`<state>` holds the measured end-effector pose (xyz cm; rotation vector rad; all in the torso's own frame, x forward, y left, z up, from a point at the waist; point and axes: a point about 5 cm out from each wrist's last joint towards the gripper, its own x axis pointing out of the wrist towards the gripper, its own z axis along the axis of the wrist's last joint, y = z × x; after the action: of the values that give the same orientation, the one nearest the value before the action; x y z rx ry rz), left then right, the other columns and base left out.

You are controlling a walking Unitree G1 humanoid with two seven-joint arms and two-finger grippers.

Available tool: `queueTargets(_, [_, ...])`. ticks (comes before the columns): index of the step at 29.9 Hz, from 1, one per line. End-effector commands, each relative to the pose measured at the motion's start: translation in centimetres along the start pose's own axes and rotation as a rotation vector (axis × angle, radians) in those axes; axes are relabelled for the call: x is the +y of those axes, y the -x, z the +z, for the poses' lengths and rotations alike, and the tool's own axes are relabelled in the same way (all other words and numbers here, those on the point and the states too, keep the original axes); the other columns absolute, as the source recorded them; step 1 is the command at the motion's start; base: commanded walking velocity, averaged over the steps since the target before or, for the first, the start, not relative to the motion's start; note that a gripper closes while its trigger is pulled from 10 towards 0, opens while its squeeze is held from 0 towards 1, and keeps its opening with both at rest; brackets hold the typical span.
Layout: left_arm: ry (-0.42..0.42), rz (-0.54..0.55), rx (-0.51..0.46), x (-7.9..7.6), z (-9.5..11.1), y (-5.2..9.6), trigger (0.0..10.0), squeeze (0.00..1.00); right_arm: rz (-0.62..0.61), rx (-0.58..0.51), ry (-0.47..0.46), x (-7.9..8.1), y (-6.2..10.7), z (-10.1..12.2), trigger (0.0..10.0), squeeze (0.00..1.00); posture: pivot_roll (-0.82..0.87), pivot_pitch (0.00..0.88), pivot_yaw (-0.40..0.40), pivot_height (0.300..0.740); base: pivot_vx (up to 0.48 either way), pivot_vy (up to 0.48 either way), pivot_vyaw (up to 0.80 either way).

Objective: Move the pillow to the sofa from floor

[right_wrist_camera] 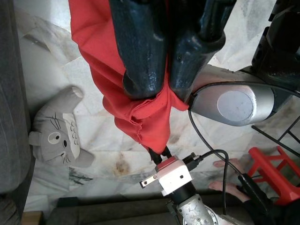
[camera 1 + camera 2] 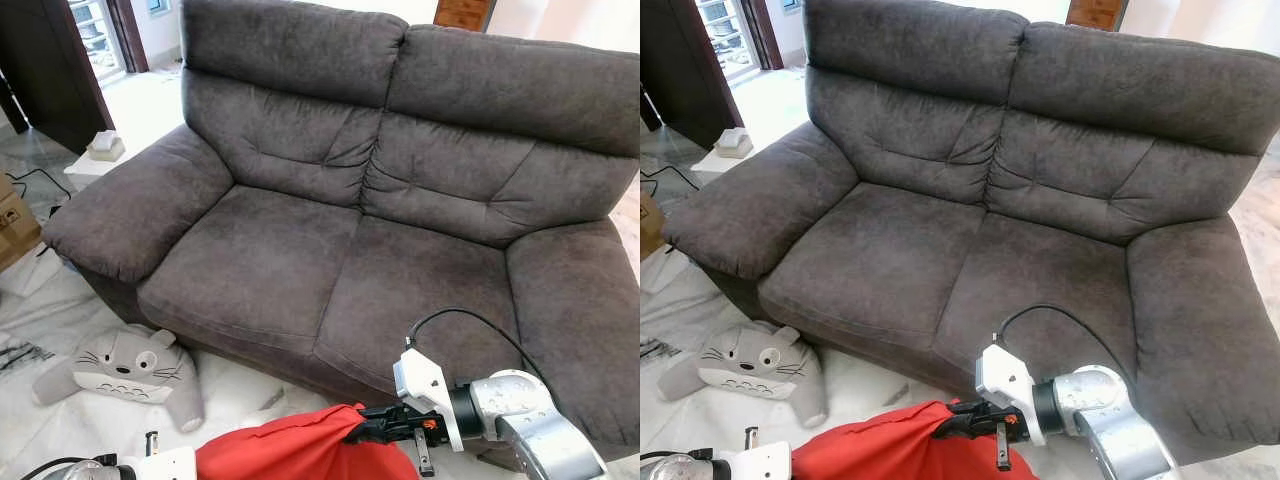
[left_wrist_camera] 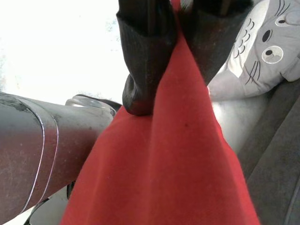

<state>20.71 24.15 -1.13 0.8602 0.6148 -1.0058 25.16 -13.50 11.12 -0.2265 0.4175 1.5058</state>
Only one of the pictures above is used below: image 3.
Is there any large grey fabric sofa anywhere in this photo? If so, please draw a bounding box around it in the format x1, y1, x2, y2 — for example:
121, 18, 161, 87
236, 77, 300, 225

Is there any grey totoro plush cushion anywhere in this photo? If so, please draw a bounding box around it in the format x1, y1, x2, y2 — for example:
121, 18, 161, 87
207, 0, 300, 153

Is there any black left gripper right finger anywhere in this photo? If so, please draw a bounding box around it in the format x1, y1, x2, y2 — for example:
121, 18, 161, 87
180, 0, 253, 86

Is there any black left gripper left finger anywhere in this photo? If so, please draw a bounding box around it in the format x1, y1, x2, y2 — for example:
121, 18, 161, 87
116, 0, 177, 117

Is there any red pillow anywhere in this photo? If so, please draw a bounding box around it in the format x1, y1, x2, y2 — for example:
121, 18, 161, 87
60, 0, 261, 225

